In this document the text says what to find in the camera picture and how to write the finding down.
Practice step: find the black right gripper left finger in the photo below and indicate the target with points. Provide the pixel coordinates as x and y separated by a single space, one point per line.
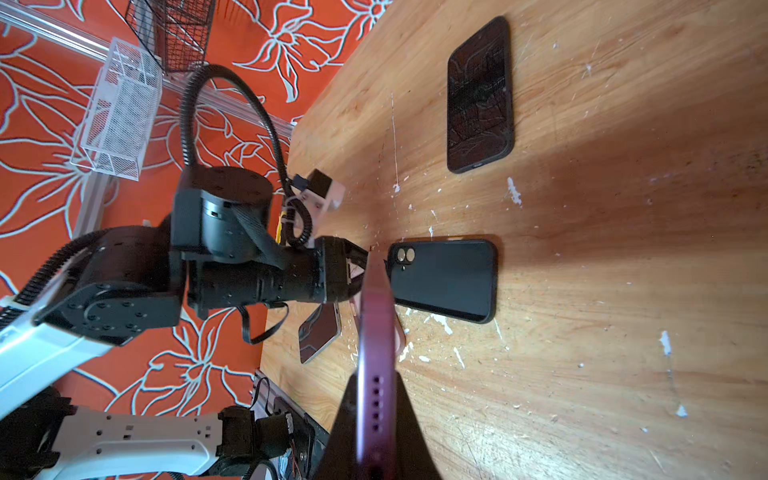
339 460

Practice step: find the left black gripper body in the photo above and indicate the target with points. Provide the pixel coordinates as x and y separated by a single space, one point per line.
317 275

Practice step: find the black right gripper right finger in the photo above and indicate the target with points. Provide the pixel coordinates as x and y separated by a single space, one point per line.
413 459

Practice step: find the red-edged black phone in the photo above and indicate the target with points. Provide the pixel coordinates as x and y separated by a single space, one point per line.
376 378

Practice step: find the black phone case with holes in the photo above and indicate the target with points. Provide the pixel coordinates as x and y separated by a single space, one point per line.
452 278

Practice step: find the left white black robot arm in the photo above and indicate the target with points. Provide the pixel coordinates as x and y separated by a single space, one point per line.
105 288

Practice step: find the black phone near left base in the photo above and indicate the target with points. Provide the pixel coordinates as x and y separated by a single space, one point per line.
321 328

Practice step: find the pink phone case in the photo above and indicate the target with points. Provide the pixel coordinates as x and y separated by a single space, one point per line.
399 334

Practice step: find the clear plastic bin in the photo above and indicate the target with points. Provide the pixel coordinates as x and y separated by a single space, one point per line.
114 135

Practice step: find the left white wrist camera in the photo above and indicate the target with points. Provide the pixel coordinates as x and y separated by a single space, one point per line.
319 194

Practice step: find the black wire basket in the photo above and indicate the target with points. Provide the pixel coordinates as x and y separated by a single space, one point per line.
175 32

